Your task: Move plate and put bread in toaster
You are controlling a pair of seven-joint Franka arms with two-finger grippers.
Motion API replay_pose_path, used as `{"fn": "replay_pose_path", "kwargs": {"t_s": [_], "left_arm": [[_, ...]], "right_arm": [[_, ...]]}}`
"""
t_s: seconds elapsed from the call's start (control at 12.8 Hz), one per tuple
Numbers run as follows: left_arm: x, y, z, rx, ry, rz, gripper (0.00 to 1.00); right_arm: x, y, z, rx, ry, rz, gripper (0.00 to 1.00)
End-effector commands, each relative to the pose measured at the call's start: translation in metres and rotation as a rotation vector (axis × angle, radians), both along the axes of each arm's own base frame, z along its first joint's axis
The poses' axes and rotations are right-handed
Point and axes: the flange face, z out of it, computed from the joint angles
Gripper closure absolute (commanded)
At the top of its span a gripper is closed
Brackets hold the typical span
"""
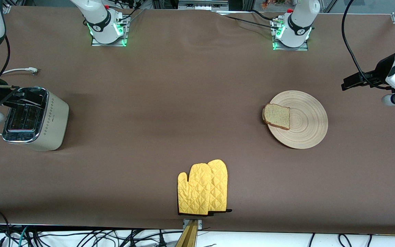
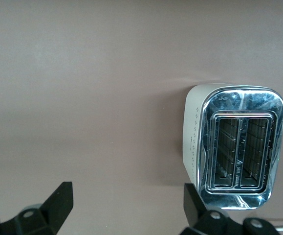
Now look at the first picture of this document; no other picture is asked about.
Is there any bread slice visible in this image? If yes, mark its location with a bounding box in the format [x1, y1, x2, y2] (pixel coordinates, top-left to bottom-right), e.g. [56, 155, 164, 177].
[262, 103, 291, 131]

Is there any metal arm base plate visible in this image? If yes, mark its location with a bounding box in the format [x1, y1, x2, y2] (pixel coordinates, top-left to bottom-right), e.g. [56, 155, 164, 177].
[272, 17, 309, 51]
[91, 15, 129, 47]

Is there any yellow wooden bar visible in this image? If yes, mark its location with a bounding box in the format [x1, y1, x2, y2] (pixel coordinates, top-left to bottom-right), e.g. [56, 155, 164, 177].
[175, 220, 198, 247]

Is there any silver metal equipment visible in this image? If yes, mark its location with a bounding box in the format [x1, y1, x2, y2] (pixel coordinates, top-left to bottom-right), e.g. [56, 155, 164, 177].
[178, 0, 229, 11]

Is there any teal floor cable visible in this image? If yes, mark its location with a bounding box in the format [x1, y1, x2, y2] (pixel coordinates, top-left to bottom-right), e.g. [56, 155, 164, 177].
[19, 226, 30, 247]

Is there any black cable on table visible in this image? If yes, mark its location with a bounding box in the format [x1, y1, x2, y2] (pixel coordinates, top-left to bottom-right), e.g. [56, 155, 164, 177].
[218, 13, 282, 30]

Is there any beige and chrome toaster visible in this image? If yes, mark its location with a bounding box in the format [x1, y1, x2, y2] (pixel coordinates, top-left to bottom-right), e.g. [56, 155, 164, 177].
[1, 86, 70, 152]

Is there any orange background object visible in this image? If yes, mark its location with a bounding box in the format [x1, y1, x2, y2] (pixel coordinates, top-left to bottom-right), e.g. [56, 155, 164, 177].
[261, 0, 289, 9]

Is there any small silver metal bracket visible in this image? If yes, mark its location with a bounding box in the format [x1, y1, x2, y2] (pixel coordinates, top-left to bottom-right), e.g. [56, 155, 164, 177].
[183, 219, 203, 230]

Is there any yellow quilted oven mitt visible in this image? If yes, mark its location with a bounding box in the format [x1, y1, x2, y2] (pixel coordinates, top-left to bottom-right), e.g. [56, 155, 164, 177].
[177, 163, 215, 216]
[206, 159, 233, 215]

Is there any white toaster power cable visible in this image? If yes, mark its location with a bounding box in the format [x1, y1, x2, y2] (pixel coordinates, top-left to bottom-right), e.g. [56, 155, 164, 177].
[0, 67, 38, 136]

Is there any round wooden plate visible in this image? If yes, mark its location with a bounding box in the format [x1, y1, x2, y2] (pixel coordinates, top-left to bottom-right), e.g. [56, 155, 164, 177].
[267, 90, 328, 149]

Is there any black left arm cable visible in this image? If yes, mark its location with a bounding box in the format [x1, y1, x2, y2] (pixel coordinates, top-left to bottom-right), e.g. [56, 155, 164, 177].
[341, 0, 392, 90]

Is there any table cover sheet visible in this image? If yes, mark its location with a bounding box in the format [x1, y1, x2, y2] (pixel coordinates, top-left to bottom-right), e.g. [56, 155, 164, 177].
[0, 6, 395, 235]

